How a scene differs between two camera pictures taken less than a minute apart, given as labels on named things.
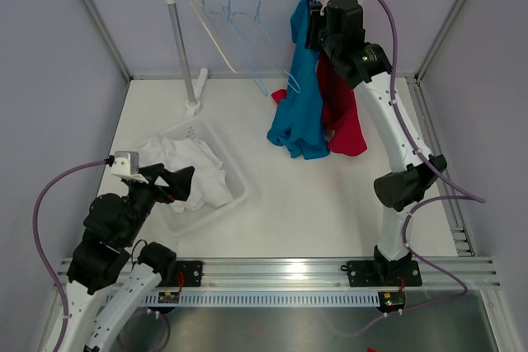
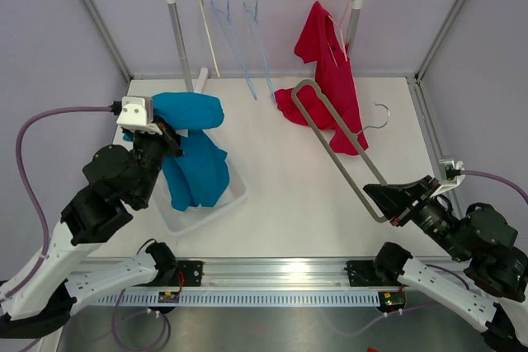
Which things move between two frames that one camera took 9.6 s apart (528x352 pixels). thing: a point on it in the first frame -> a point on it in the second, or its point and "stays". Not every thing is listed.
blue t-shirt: x=299 y=126 -> x=200 y=175
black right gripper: x=314 y=21 -> x=396 y=198
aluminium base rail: x=327 y=273 stays
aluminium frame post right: x=450 y=19 stays
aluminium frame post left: x=95 y=16 stays
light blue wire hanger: x=290 y=84 -> x=254 y=13
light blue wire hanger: x=229 y=17 -> x=226 y=21
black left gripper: x=179 y=181 -> x=170 y=138
